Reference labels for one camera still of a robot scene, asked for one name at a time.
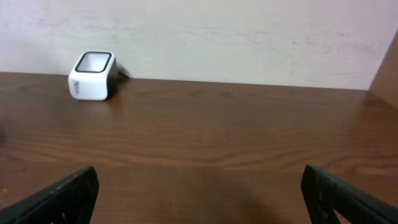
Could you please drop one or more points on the white barcode scanner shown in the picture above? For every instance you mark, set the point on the white barcode scanner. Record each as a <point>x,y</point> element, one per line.
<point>94,76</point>

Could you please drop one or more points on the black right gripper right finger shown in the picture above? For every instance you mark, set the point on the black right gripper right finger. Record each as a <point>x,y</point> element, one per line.
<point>326,195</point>

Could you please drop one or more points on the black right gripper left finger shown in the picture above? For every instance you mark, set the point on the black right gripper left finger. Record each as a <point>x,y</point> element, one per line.
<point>69,200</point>

